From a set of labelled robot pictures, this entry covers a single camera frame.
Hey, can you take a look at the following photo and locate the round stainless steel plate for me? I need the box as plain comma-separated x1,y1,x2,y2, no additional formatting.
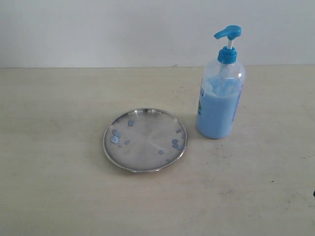
102,108,188,173

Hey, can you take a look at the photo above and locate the blue soap pump bottle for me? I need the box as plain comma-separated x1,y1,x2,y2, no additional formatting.
196,25,246,139

